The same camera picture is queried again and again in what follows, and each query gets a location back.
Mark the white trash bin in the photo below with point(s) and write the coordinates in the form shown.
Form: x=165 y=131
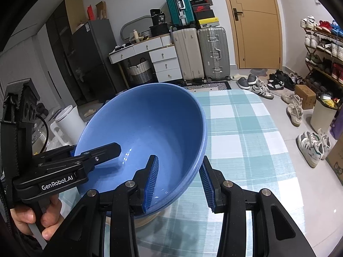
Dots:
x=323 y=117

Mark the cream round plate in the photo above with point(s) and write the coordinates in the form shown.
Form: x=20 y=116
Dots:
x=148 y=219

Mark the dark grey refrigerator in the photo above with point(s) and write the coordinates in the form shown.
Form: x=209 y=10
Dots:
x=99 y=59

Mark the small brown cardboard box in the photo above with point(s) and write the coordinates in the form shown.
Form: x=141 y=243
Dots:
x=101 y=10

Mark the teal suitcase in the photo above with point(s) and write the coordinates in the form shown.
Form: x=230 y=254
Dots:
x=178 y=8

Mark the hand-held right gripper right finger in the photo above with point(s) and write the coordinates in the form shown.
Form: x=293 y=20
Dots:
x=207 y=186

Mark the white electric kettle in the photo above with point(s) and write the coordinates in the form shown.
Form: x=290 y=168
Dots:
x=71 y=125

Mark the black storage box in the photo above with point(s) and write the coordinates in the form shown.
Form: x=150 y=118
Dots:
x=160 y=31

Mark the rows of racked shoes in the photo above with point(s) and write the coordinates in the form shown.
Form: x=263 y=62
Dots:
x=324 y=46

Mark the oval mirror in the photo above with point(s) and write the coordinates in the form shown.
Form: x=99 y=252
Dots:
x=128 y=25

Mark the woven laundry basket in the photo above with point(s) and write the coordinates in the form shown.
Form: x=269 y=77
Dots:
x=140 y=73

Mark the tan wooden door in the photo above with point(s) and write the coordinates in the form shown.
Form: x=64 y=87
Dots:
x=257 y=37

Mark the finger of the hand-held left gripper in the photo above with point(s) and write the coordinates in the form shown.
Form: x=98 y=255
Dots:
x=59 y=152
x=104 y=152

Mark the wooden shoe rack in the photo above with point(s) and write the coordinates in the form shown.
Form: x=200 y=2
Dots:
x=325 y=35

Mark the purple plastic bag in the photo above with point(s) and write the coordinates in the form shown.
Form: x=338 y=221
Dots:
x=337 y=128

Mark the tall cardboard box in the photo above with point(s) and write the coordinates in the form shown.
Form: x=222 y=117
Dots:
x=76 y=16

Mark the grey door mat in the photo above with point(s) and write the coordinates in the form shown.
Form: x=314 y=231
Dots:
x=258 y=72

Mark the dark tall cabinet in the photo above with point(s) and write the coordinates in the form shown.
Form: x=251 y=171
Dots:
x=61 y=48

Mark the white bottle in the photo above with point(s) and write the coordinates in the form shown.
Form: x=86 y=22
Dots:
x=136 y=37

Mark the red and black shoe box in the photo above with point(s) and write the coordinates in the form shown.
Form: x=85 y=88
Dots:
x=202 y=8

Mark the beige suitcase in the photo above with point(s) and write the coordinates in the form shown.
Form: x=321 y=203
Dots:
x=189 y=56

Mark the black paper bag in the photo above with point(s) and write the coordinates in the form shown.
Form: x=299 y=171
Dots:
x=158 y=17

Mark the plain black shoe box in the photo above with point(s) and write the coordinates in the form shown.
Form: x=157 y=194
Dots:
x=205 y=15

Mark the white dressing table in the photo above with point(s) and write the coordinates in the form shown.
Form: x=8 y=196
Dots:
x=166 y=65

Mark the scattered sneakers and slippers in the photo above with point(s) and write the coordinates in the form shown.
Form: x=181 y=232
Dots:
x=308 y=147

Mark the yellow and white shoe box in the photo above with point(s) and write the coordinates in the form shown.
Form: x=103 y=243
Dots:
x=208 y=23

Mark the beige slipper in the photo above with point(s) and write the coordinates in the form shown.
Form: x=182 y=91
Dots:
x=91 y=112

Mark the printed cardboard box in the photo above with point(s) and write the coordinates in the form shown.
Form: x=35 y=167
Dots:
x=336 y=158

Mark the person's left hand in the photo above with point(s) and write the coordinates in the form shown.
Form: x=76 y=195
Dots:
x=55 y=214

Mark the silver suitcase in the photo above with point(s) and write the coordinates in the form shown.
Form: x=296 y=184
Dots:
x=214 y=55

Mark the teal checked tablecloth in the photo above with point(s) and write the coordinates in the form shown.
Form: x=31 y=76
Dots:
x=241 y=144

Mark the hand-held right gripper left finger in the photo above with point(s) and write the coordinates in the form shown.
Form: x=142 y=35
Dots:
x=150 y=184

